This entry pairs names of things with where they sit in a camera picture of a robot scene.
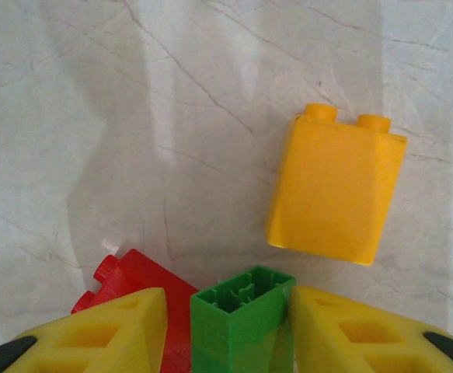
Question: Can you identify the green lego brick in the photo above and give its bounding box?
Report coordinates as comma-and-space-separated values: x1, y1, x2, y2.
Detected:
190, 265, 298, 373

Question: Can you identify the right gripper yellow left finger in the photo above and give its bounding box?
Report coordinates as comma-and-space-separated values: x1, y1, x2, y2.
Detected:
0, 287, 169, 373

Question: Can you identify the red lego brick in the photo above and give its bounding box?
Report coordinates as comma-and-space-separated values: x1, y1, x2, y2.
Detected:
70, 248, 200, 373

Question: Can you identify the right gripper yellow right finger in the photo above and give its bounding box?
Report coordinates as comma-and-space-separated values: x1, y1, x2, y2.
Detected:
289, 286, 453, 373

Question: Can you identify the yellow lego brick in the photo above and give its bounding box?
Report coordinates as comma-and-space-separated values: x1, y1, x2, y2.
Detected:
264, 103, 409, 267

